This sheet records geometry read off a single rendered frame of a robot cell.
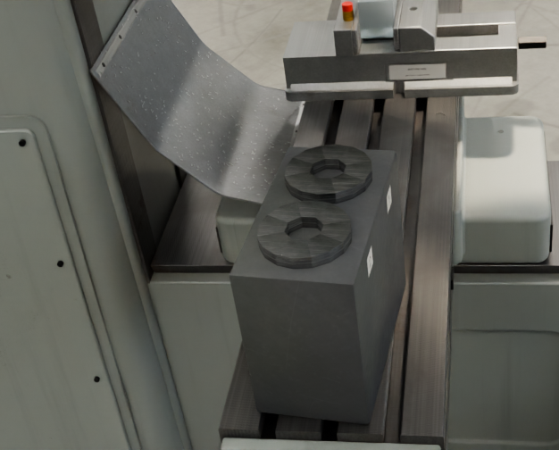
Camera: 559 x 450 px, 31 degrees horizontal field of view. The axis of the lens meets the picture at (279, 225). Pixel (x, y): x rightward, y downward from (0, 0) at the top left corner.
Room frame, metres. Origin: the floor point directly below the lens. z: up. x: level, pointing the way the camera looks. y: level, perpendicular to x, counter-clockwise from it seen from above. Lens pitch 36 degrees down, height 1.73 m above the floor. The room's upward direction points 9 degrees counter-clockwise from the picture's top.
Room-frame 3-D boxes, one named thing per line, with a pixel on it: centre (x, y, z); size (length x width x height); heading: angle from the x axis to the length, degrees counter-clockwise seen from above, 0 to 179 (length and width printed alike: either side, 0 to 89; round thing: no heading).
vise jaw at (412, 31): (1.38, -0.25, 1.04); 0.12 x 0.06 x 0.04; 165
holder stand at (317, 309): (0.81, -0.04, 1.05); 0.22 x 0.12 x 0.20; 159
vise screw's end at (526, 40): (1.33, -0.41, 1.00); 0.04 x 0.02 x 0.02; 75
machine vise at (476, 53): (1.38, -0.23, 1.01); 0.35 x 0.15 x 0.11; 75
